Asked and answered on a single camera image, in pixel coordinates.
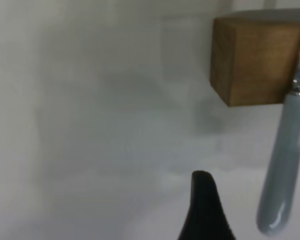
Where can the arched wooden block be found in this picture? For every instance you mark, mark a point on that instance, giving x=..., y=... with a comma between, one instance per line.
x=255, y=62

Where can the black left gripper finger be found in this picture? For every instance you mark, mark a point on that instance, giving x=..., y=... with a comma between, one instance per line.
x=205, y=212

